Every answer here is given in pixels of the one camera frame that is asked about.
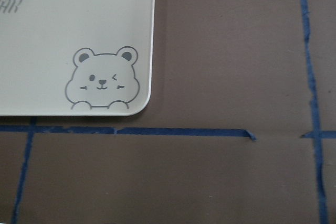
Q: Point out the cream bear tray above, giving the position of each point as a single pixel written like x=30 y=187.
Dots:
x=76 y=57

